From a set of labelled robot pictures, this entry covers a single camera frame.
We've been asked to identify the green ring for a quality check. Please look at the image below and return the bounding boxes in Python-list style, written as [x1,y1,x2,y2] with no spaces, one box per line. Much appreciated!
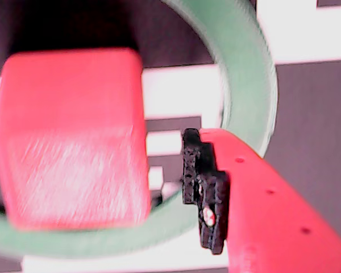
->
[0,0,279,259]

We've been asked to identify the red cube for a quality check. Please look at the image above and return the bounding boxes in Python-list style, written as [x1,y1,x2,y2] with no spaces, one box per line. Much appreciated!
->
[0,47,153,231]

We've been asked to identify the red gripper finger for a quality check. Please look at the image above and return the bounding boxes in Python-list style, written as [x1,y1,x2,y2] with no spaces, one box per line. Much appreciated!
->
[182,127,341,273]

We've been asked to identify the black white marker mat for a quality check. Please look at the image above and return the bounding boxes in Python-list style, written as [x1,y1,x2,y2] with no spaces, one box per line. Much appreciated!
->
[0,0,341,273]

